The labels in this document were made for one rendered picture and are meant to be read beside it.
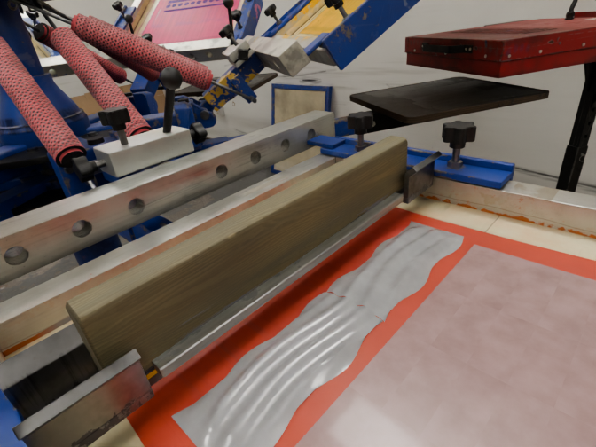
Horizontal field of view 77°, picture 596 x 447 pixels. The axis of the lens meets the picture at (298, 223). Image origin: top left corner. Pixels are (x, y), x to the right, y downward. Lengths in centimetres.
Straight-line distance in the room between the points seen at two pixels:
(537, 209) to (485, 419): 30
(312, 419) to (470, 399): 12
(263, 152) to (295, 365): 39
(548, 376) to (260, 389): 22
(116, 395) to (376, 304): 23
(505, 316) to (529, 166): 206
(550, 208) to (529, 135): 185
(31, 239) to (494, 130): 225
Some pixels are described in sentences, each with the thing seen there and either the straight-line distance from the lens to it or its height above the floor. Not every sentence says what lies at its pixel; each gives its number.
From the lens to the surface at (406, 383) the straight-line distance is 32.
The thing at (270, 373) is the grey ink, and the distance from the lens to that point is 33.
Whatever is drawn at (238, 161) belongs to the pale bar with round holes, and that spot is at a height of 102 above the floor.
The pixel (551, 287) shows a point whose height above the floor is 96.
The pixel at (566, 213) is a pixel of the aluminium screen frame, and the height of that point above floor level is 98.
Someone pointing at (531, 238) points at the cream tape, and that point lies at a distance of 51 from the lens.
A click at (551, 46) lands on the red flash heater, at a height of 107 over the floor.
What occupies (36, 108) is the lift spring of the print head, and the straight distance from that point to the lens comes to 78.
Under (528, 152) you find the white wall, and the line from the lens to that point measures 240.
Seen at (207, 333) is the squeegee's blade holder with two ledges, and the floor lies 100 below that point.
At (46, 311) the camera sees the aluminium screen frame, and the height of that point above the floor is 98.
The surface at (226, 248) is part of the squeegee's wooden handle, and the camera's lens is 31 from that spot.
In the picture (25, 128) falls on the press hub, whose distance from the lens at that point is 104.
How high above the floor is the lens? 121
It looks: 29 degrees down
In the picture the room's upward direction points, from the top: 7 degrees counter-clockwise
